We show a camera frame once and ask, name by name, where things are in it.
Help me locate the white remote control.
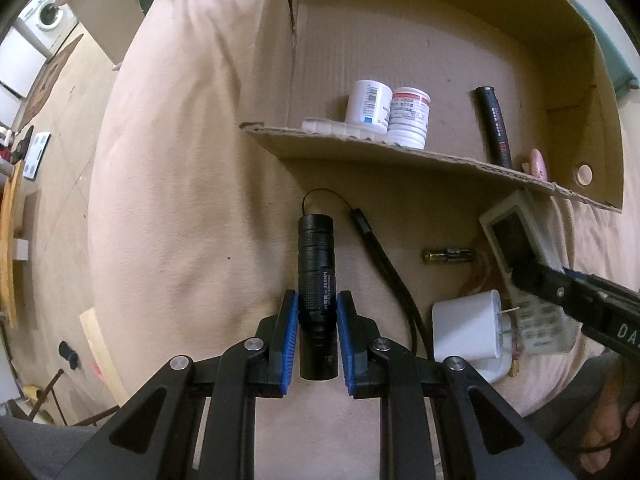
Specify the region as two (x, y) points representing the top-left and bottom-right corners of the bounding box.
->
(480, 190), (578, 354)

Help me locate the black flashlight with lanyard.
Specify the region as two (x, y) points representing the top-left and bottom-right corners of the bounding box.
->
(297, 206), (432, 382)

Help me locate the white power adapter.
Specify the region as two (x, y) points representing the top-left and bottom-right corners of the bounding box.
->
(432, 289), (513, 384)

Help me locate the pink small bottle gold cap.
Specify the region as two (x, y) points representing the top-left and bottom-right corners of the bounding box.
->
(508, 309), (522, 377)

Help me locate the pink rounded toy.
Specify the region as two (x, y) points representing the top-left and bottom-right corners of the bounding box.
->
(522, 148), (548, 181)

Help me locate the black gold AA battery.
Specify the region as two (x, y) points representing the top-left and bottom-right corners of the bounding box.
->
(422, 247), (477, 264)

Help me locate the beige bed blanket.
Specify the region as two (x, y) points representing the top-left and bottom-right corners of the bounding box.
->
(88, 0), (639, 479)

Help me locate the black cylindrical tube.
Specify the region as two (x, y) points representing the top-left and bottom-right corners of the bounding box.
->
(474, 86), (513, 169)

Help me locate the white pill organizer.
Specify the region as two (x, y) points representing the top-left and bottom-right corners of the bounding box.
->
(302, 118), (387, 142)

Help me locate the cardboard box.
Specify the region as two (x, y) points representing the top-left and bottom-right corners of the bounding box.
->
(240, 0), (624, 210)

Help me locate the white bottle red label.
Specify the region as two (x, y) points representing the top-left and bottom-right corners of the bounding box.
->
(387, 87), (431, 150)

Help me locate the white bottle blue label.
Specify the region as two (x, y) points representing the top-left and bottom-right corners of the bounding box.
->
(345, 79), (393, 134)

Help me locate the wooden chair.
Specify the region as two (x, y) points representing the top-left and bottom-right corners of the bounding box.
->
(1, 160), (25, 328)

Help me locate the white bathroom scale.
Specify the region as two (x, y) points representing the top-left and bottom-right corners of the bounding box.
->
(23, 131), (51, 180)

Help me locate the white cabinet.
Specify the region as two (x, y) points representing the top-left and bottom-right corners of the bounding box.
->
(55, 0), (144, 68)

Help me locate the washing machine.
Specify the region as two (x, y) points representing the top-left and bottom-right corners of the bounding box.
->
(13, 0), (77, 58)

